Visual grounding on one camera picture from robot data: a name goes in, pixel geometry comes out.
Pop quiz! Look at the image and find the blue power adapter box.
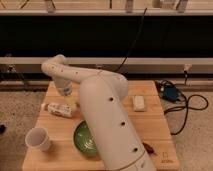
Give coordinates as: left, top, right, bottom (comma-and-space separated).
163, 86, 179, 102

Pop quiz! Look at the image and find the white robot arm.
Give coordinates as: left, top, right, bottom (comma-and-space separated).
41, 55, 157, 171

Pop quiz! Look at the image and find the white plastic bottle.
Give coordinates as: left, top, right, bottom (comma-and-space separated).
41, 102, 73, 118

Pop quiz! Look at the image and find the black floor cable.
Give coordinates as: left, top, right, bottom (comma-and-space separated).
155, 79, 210, 136

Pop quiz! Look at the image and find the black hanging cable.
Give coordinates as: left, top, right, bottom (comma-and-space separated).
112, 7, 148, 74

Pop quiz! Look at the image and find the green ceramic bowl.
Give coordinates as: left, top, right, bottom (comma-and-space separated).
73, 120, 98, 157

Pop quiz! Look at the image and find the wooden table board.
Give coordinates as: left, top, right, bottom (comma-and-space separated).
22, 80, 179, 171

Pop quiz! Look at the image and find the white paper cup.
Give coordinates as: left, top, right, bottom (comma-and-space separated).
25, 127, 51, 151

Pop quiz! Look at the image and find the dried red chili pepper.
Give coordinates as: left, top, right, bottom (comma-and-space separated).
143, 143, 156, 155

